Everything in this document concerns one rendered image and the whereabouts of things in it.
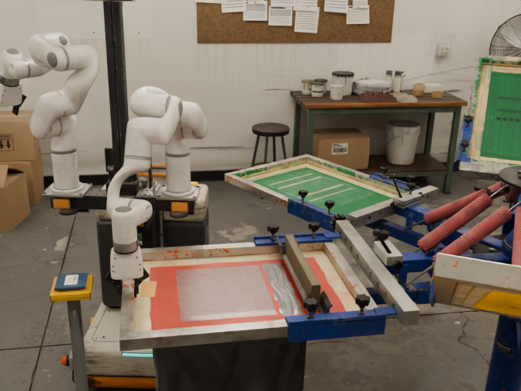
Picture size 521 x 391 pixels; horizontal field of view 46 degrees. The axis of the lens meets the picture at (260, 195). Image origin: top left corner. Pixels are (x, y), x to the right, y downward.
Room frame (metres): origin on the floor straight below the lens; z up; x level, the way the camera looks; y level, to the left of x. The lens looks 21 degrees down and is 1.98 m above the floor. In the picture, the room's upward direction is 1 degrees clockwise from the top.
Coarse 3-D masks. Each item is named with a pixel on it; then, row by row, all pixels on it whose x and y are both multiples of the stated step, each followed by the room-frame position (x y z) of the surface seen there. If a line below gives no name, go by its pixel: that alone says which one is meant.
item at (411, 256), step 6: (414, 252) 1.94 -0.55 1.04; (420, 252) 1.94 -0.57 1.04; (378, 258) 1.89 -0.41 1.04; (402, 258) 1.89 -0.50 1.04; (408, 258) 1.89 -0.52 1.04; (414, 258) 1.89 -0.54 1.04; (420, 258) 1.89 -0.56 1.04; (426, 258) 1.90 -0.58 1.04; (384, 264) 1.86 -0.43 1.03; (408, 264) 1.88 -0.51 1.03; (414, 264) 1.88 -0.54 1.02; (420, 264) 1.89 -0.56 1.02; (426, 264) 1.89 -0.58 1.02; (390, 270) 1.87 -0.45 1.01; (396, 270) 1.87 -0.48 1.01; (408, 270) 1.88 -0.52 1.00; (414, 270) 1.89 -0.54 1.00; (420, 270) 1.89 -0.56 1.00
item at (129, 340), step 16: (144, 256) 1.99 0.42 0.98; (160, 256) 2.00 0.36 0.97; (176, 256) 2.01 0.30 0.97; (192, 256) 2.02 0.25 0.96; (208, 256) 2.03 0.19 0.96; (224, 256) 2.05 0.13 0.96; (336, 256) 2.00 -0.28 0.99; (352, 272) 1.88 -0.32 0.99; (128, 288) 1.73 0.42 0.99; (352, 288) 1.78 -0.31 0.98; (128, 304) 1.63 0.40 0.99; (128, 320) 1.54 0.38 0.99; (272, 320) 1.56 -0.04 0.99; (128, 336) 1.46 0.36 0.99; (144, 336) 1.46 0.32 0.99; (160, 336) 1.46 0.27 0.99; (176, 336) 1.47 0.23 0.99; (192, 336) 1.48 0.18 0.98; (208, 336) 1.49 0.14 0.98; (224, 336) 1.50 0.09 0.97; (240, 336) 1.51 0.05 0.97; (256, 336) 1.51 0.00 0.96; (272, 336) 1.52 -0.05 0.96
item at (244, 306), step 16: (160, 304) 1.69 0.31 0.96; (176, 304) 1.70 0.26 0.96; (192, 304) 1.70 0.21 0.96; (208, 304) 1.70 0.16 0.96; (224, 304) 1.70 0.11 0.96; (240, 304) 1.71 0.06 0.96; (256, 304) 1.71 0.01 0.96; (272, 304) 1.71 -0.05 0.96; (336, 304) 1.72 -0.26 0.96; (160, 320) 1.60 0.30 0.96; (176, 320) 1.60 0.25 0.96; (192, 320) 1.60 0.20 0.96; (208, 320) 1.61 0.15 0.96; (224, 320) 1.61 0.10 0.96; (240, 320) 1.61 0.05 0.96; (256, 320) 1.61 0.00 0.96
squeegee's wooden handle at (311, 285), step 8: (288, 240) 1.98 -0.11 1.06; (288, 248) 1.96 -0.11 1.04; (296, 248) 1.91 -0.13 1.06; (288, 256) 1.95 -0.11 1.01; (296, 256) 1.86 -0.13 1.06; (304, 256) 1.86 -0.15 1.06; (296, 264) 1.84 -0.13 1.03; (304, 264) 1.79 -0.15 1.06; (296, 272) 1.84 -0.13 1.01; (304, 272) 1.74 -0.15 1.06; (312, 272) 1.74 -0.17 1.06; (304, 280) 1.74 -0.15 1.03; (312, 280) 1.69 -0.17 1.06; (304, 288) 1.73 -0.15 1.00; (312, 288) 1.65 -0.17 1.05; (320, 288) 1.66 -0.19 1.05; (312, 296) 1.65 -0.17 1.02
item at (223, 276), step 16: (160, 272) 1.91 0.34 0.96; (176, 272) 1.91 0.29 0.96; (192, 272) 1.91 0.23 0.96; (208, 272) 1.92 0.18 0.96; (224, 272) 1.92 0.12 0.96; (240, 272) 1.92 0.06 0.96; (256, 272) 1.92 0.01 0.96; (288, 272) 1.93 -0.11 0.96; (320, 272) 1.94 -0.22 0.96; (160, 288) 1.80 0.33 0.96; (176, 288) 1.80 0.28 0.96; (192, 288) 1.80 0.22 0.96; (208, 288) 1.81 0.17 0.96; (224, 288) 1.81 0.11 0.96; (240, 288) 1.81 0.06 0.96; (256, 288) 1.81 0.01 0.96
